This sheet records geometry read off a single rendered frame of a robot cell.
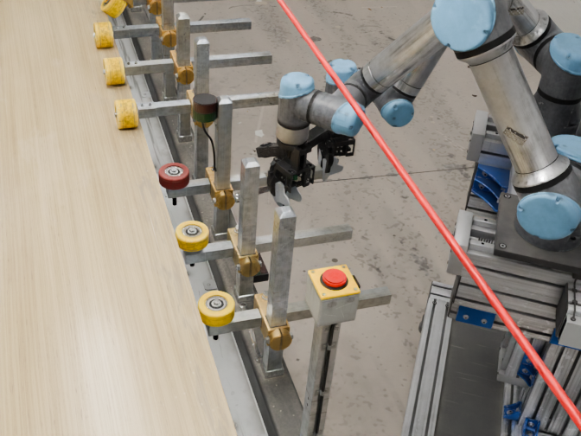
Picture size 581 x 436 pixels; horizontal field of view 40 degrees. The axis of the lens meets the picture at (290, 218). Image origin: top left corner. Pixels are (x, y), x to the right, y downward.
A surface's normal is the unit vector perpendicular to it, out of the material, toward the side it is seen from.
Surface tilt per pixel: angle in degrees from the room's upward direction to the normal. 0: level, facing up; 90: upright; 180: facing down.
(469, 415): 0
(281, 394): 0
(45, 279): 0
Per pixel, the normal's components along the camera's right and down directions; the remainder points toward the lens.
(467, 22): -0.53, 0.40
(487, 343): 0.07, -0.78
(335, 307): 0.30, 0.61
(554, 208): -0.41, 0.62
